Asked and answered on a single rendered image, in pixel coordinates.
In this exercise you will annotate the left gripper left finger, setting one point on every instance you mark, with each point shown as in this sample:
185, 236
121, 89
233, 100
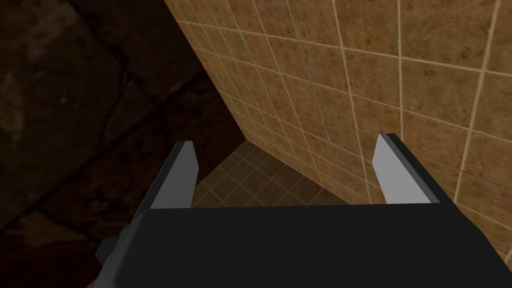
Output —
178, 180

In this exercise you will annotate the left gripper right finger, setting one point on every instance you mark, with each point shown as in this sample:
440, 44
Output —
400, 176

